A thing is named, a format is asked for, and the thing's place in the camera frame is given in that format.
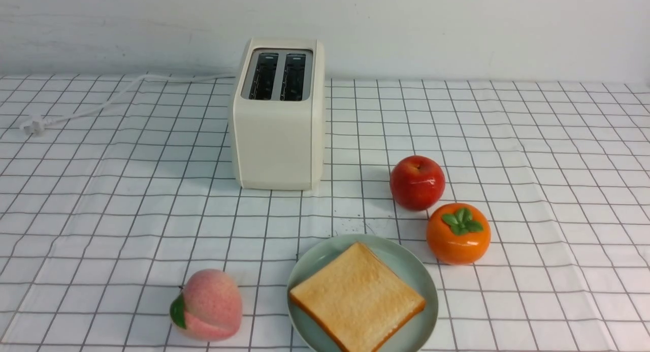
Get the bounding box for toasted bread slice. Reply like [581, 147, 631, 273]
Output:
[288, 241, 427, 351]

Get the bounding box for cream white toaster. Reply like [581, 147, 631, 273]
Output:
[229, 38, 327, 191]

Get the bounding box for red apple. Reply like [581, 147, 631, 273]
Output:
[389, 155, 446, 212]

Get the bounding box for light green plate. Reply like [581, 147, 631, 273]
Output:
[286, 234, 439, 351]

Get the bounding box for orange persimmon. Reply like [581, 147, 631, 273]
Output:
[426, 202, 492, 266]

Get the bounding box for pink peach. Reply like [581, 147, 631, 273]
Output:
[169, 269, 242, 342]

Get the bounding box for white grid tablecloth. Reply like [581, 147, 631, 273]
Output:
[1, 74, 649, 351]

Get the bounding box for white power cord with plug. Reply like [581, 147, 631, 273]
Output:
[19, 73, 236, 137]

